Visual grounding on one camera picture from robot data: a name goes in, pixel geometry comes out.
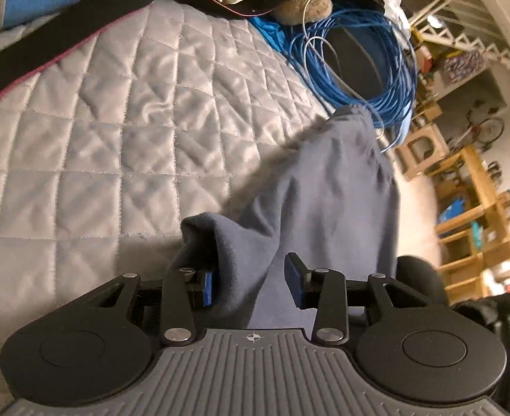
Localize white metal rack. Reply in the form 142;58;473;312
410;0;510;69

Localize tan plush toy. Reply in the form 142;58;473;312
276;0;334;25

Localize bright blue cloth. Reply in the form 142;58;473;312
250;14;296;55

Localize grey-blue fleece pants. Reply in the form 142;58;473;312
168;105;402;331

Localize wooden shelf unit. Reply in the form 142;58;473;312
434;144;510;305

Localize black strap with red edge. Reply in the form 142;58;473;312
0;0;368;115

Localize colourful patterned box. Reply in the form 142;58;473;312
442;49;486;84

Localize grey quilted bedspread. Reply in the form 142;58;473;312
0;0;338;401

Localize blue cable coil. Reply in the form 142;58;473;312
281;6;419;153

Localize small wooden stool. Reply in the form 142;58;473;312
395;122;449;181

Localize bicycle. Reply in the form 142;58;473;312
448;99;507;153

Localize thin white wire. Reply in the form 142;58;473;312
302;0;388;153

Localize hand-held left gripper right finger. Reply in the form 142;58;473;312
284;252;412;347

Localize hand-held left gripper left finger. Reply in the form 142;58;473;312
88;266;216;347

